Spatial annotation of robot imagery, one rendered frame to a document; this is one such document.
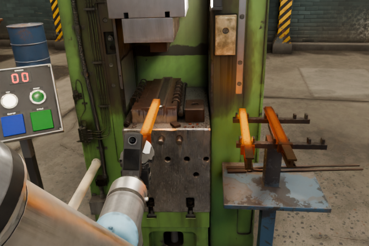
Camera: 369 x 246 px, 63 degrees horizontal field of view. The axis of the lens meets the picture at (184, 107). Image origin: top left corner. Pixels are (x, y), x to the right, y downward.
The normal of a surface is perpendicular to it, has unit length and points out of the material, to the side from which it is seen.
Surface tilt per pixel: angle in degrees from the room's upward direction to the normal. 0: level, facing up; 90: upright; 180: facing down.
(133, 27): 90
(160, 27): 90
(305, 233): 0
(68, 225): 72
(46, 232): 79
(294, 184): 0
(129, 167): 60
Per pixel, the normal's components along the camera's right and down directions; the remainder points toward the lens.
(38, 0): -0.22, 0.42
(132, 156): -0.02, -0.13
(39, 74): 0.32, -0.16
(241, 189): -0.03, -0.92
